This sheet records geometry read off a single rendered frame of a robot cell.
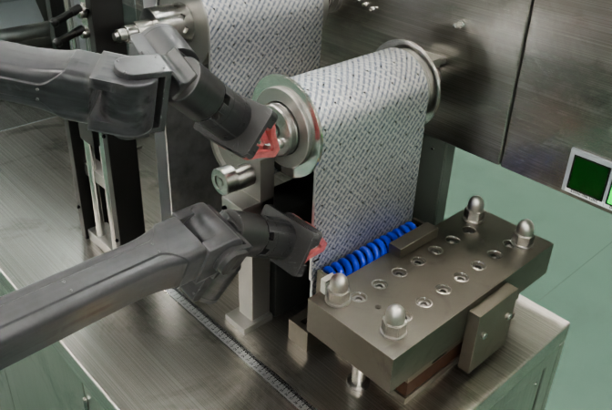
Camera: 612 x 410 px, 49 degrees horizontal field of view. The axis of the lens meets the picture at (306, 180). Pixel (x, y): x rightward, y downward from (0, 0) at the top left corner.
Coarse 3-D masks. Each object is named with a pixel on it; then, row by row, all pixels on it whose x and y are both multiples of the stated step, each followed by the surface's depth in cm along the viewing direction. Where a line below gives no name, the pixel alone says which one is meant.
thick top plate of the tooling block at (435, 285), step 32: (448, 224) 113; (480, 224) 114; (512, 224) 114; (384, 256) 105; (416, 256) 105; (448, 256) 105; (480, 256) 106; (512, 256) 106; (544, 256) 108; (352, 288) 98; (384, 288) 98; (416, 288) 98; (448, 288) 99; (480, 288) 99; (320, 320) 95; (352, 320) 92; (416, 320) 92; (448, 320) 92; (352, 352) 91; (384, 352) 86; (416, 352) 89; (384, 384) 88
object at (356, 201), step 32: (352, 160) 96; (384, 160) 102; (416, 160) 108; (320, 192) 94; (352, 192) 99; (384, 192) 105; (320, 224) 97; (352, 224) 103; (384, 224) 109; (320, 256) 100
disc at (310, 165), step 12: (264, 84) 93; (276, 84) 91; (288, 84) 89; (252, 96) 96; (300, 96) 88; (312, 108) 87; (312, 120) 88; (312, 132) 89; (312, 144) 89; (312, 156) 90; (276, 168) 97; (288, 168) 95; (300, 168) 93; (312, 168) 91
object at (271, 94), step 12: (264, 96) 93; (276, 96) 91; (288, 96) 89; (300, 108) 88; (300, 120) 89; (300, 132) 90; (300, 144) 90; (276, 156) 95; (288, 156) 93; (300, 156) 91
